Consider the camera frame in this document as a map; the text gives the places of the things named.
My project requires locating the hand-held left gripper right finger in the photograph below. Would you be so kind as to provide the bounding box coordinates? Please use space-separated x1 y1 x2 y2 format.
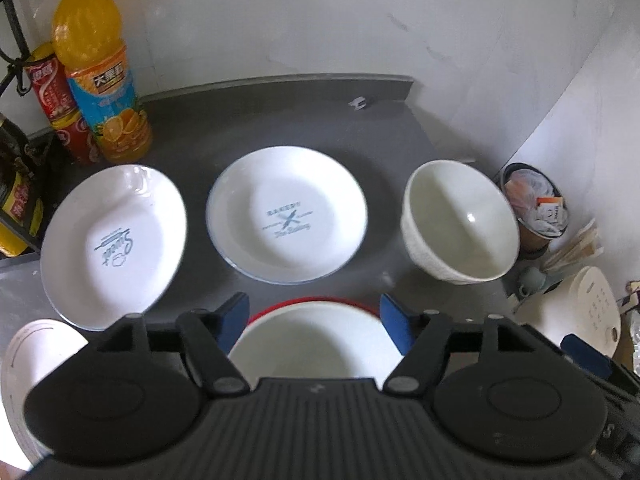
380 294 552 395

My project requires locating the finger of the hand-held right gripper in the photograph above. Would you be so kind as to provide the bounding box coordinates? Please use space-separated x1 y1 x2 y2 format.
560 333 615 377

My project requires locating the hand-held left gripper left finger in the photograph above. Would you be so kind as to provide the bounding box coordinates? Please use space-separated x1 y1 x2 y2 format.
90 292 251 397

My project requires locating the red rimmed white bowl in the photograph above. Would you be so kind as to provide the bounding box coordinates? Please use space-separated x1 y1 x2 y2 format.
227 297 403 380

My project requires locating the white plate with cross print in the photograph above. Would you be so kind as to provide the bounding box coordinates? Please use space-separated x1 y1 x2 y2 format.
206 146 369 286

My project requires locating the white ceramic bowl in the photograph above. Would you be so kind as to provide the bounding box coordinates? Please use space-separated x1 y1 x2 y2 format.
400 160 522 286

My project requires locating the white plate with script print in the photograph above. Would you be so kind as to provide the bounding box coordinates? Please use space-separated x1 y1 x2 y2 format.
40 164 188 332

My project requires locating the plain white plate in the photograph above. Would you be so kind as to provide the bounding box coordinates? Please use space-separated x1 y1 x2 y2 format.
0 319 90 471

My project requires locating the white rice cooker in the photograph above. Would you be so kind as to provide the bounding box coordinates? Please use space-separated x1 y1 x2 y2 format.
515 266 623 362

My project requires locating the bundle of wooden chopsticks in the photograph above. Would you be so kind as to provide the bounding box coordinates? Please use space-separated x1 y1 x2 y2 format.
542 219 607 272

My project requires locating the brown trash bin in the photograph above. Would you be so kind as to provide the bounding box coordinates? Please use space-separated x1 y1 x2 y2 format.
500 162 571 261

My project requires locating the dark bottle with yellow label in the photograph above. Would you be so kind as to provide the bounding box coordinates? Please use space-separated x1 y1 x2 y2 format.
0 115 45 238

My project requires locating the orange juice bottle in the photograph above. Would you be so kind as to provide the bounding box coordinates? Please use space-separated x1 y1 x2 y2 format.
52 0 153 165

